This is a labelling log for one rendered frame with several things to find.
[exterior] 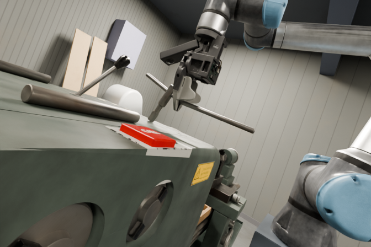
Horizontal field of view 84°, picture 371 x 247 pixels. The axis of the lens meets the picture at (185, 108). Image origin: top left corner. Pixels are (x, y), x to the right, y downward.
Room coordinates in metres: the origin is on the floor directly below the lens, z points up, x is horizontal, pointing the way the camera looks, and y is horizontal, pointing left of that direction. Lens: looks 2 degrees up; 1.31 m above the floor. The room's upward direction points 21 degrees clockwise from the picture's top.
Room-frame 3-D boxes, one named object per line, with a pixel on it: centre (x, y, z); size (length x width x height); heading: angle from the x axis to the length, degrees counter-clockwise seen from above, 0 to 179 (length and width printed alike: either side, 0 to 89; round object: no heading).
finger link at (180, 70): (0.52, 0.04, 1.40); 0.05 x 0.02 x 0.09; 153
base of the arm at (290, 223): (0.54, -0.40, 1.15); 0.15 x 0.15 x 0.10
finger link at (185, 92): (0.51, 0.01, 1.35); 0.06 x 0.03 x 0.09; 63
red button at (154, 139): (0.29, 0.03, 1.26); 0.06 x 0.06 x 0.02; 63
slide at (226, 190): (1.32, -0.25, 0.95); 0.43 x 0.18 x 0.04; 63
